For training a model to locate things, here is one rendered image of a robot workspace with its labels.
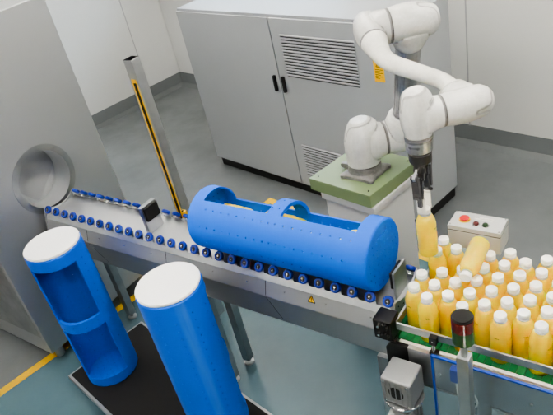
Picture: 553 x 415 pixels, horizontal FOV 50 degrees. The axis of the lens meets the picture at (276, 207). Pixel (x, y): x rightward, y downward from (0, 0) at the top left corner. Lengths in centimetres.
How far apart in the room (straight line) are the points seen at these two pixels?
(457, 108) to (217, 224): 113
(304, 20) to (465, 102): 227
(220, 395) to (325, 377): 75
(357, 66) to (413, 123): 201
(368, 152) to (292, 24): 161
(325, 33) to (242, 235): 186
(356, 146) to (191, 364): 118
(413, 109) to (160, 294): 125
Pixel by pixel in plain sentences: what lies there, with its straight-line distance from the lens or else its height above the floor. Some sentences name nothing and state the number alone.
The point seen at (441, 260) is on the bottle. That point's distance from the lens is 229.
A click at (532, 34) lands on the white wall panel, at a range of 468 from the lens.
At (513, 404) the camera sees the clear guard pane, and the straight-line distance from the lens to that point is 213.
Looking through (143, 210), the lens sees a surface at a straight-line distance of 301.
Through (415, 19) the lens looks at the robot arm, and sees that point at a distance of 235.
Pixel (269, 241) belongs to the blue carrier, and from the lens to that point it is 237.
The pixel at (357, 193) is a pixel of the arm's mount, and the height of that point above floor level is 106.
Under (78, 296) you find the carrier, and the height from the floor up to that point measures 60.
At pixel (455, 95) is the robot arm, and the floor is 171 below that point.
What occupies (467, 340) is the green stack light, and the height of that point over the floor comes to 119.
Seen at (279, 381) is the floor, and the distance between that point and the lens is 339.
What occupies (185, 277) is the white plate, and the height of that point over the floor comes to 104.
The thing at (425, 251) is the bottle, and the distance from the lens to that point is 217.
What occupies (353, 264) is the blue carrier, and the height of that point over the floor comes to 114.
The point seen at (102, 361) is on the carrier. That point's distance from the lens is 369.
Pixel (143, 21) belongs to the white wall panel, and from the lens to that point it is 760.
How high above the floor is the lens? 250
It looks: 32 degrees down
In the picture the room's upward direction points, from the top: 14 degrees counter-clockwise
